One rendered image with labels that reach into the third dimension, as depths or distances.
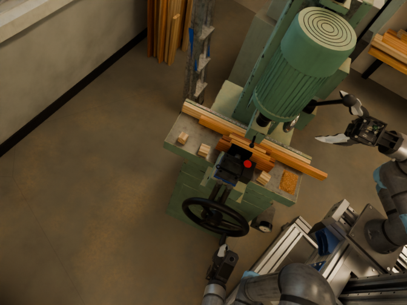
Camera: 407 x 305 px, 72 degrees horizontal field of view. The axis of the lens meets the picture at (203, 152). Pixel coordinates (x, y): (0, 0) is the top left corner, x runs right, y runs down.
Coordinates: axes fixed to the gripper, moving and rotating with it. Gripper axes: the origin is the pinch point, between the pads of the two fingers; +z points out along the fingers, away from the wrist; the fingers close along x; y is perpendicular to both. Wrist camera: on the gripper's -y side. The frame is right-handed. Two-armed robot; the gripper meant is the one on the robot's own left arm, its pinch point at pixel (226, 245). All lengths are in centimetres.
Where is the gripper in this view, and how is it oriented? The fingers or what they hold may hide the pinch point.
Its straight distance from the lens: 123.7
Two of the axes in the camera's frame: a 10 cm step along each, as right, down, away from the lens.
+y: -4.1, 7.7, 4.9
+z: 2.2, -4.4, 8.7
